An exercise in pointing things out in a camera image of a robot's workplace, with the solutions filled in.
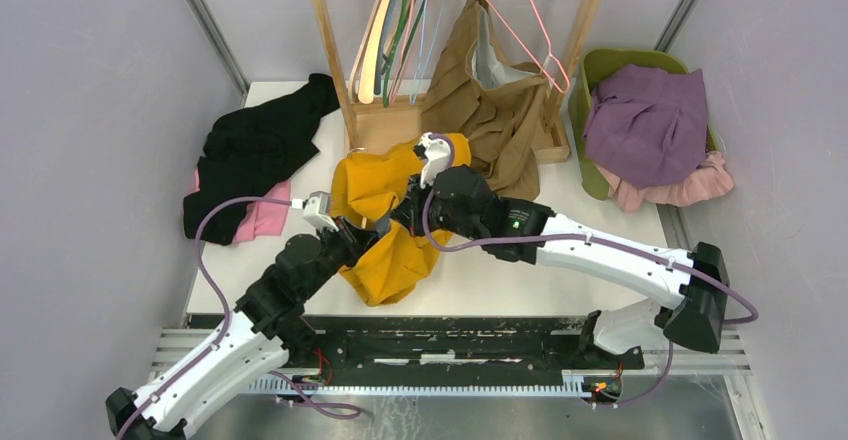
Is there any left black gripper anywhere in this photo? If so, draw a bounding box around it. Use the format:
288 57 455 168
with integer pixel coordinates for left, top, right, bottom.
299 215 388 300

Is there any yellow garment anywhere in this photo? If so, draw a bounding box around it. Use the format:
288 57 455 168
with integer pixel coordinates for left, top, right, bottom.
330 140 441 307

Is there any tan pleated skirt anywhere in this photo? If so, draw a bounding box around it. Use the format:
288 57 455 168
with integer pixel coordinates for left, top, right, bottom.
421 0 548 201

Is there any pink wire hanger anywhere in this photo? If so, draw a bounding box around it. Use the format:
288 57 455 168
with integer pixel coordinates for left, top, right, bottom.
482 0 571 94
383 0 418 107

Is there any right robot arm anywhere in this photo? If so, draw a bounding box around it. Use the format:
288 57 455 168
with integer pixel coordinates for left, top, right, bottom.
390 166 729 368

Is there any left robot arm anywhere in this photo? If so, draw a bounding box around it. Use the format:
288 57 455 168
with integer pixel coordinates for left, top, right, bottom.
105 217 380 439

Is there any wooden hanger rack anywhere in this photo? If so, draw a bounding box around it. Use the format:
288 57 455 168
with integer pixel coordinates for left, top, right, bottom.
311 0 602 164

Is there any beige wooden hanger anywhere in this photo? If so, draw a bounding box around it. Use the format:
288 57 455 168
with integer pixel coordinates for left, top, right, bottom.
348 0 391 105

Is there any grey plastic hanger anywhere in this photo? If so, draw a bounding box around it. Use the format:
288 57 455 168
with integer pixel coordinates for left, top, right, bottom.
375 0 406 99

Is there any green plastic hanger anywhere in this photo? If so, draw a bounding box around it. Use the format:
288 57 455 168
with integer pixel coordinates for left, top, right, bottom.
375 0 431 108

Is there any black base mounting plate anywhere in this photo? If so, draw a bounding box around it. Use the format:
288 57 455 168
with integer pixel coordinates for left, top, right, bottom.
284 315 645 387

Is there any black garment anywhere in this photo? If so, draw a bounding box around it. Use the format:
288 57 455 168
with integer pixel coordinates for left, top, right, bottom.
182 73 339 239

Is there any green plastic bin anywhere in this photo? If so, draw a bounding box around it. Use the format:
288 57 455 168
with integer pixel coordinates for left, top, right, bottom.
568 48 715 200

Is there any purple garment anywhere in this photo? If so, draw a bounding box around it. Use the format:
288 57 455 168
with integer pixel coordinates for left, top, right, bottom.
583 64 708 188

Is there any light pink ruffled garment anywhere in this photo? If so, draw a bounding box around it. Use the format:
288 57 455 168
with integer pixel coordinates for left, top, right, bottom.
597 150 734 213

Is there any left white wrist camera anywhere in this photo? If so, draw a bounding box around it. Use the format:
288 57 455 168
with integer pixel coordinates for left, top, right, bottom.
290 191 338 231

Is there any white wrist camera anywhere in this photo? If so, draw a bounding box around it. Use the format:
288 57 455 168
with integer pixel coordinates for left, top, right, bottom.
290 191 338 231
413 132 456 189

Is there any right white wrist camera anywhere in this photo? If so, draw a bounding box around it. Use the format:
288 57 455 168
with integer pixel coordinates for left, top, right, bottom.
413 132 456 189

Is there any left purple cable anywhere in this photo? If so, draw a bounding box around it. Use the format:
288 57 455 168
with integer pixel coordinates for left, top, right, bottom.
115 197 366 440

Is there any purple cable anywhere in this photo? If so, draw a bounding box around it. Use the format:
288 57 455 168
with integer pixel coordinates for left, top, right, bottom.
115 197 366 440
421 132 759 408

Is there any blue wire hanger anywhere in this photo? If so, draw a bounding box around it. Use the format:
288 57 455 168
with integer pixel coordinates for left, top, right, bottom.
408 0 430 105

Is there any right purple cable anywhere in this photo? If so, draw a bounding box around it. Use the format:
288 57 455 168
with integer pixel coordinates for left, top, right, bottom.
421 132 759 408

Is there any aluminium frame rail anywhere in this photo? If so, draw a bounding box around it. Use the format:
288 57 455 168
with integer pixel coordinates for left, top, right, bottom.
130 328 770 440

